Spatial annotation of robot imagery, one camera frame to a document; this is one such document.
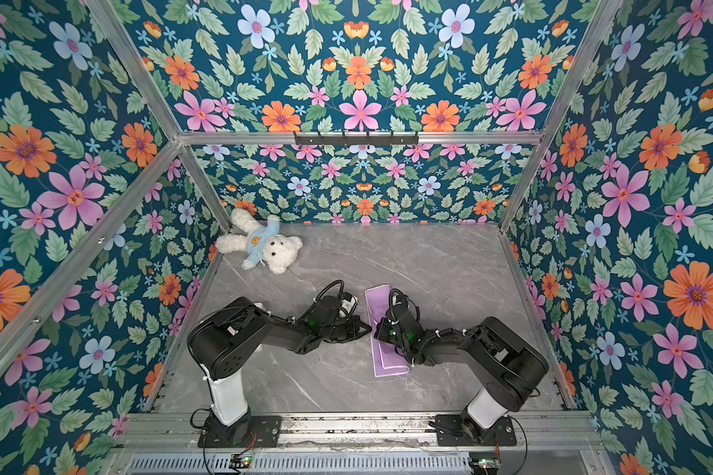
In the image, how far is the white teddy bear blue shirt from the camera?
104 cm

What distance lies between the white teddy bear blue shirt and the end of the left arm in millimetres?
301

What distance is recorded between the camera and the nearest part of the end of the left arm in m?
0.77
